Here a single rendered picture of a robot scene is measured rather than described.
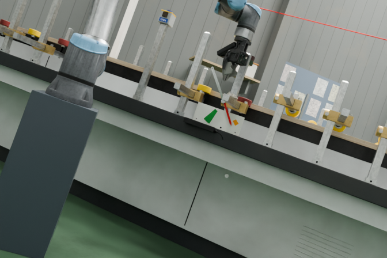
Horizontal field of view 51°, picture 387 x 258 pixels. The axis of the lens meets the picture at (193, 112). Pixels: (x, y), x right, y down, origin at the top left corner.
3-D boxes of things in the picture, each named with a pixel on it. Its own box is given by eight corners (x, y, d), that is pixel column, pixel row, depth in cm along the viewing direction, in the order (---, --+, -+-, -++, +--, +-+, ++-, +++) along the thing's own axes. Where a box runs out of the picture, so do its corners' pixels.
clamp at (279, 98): (298, 110, 198) (302, 100, 199) (272, 101, 203) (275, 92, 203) (299, 112, 204) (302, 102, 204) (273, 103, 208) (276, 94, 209)
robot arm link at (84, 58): (55, 69, 157) (71, 27, 157) (61, 72, 173) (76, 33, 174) (93, 83, 159) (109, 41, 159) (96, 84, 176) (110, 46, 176)
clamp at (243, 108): (244, 113, 206) (247, 103, 207) (219, 105, 211) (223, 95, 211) (246, 114, 212) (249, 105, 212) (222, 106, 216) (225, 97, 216)
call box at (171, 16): (167, 25, 224) (172, 12, 224) (156, 22, 226) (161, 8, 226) (171, 29, 230) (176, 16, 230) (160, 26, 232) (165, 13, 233)
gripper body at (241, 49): (235, 61, 188) (244, 37, 188) (223, 59, 194) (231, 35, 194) (245, 67, 193) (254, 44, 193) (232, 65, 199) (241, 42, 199)
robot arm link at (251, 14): (241, 4, 198) (260, 12, 200) (232, 28, 198) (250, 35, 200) (247, -1, 189) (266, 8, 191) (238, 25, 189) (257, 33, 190)
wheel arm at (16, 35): (15, 40, 223) (18, 32, 223) (11, 38, 224) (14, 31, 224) (62, 59, 264) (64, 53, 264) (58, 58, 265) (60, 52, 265)
